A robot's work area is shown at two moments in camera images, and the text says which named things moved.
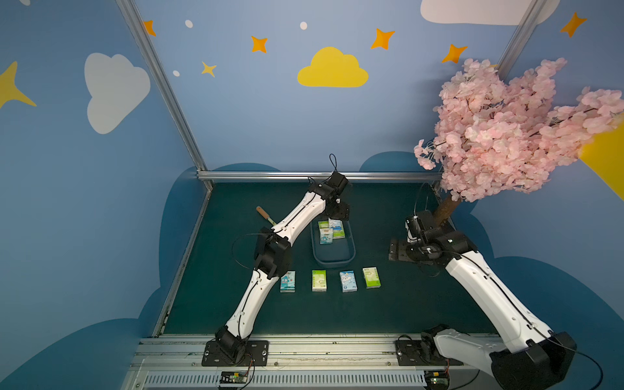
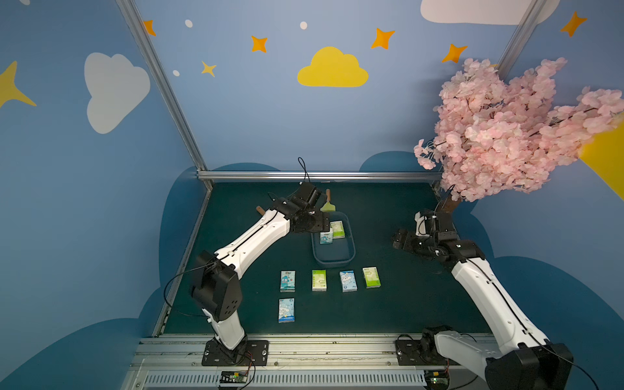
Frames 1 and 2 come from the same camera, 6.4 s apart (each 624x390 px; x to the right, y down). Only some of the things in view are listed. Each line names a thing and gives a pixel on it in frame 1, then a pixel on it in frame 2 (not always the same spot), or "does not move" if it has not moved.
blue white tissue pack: x=326 y=236 -> x=286 y=310
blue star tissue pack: x=348 y=283 does not move
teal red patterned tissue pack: x=288 y=282 does not move
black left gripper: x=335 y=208 -> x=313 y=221
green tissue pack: x=371 y=277 does not move
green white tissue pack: x=318 y=280 does not move
